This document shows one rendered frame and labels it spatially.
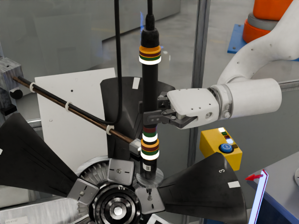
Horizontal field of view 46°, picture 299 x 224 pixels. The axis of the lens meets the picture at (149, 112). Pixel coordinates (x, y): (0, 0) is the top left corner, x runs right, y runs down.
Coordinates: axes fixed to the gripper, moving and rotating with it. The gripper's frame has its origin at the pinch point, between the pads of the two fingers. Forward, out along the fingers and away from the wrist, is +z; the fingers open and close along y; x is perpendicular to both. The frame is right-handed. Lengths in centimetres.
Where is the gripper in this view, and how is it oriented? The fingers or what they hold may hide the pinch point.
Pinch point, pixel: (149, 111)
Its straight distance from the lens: 79.6
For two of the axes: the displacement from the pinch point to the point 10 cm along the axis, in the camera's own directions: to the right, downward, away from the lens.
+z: -9.6, 1.3, -2.3
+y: -2.7, -5.5, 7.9
